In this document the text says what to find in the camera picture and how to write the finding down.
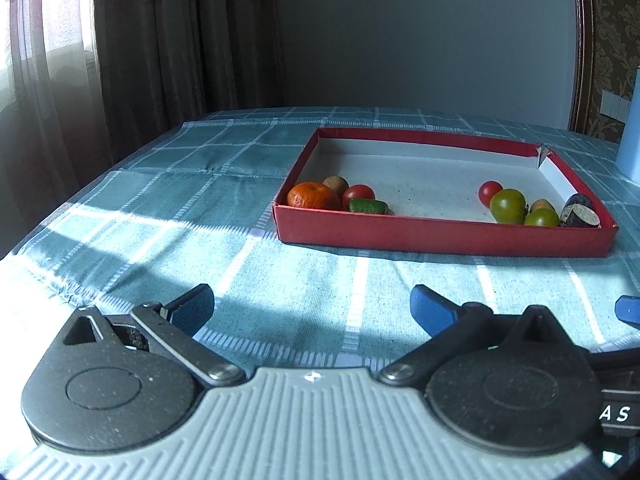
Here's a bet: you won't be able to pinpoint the orange mandarin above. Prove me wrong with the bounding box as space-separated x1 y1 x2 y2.
287 181 343 211

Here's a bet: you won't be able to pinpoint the brown curtain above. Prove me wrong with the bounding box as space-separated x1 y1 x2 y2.
92 0 287 167

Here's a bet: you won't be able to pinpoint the white wall switches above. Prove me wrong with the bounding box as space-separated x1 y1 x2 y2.
601 89 632 122

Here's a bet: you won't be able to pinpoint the small green tomato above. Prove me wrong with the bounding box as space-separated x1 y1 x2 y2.
523 208 561 228

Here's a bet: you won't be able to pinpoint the dark wooden frame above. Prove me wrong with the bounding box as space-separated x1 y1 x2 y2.
567 0 601 136

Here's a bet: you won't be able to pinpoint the teal checked tablecloth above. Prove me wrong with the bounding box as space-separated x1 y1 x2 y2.
0 106 640 480

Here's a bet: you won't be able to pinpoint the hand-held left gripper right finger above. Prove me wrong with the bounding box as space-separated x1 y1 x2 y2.
377 284 568 388

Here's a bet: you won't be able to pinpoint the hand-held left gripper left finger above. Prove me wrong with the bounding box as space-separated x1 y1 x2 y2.
62 284 247 389

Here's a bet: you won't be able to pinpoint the red cherry tomato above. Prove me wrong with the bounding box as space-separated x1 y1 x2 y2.
478 181 504 208
342 184 376 208

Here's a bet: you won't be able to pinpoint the sheer white curtain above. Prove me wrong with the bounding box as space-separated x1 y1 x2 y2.
0 0 103 258

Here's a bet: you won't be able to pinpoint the large green tomato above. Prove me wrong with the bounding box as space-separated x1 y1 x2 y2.
489 188 528 225

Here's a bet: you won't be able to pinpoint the green cucumber piece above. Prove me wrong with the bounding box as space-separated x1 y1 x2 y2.
348 198 390 215

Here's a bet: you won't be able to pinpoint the red cardboard box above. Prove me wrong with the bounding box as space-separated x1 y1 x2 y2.
272 127 620 259

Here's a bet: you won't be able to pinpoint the small tan potato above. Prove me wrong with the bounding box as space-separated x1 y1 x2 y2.
322 175 350 198

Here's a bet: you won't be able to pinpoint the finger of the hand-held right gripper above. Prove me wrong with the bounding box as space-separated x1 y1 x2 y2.
614 295 640 332

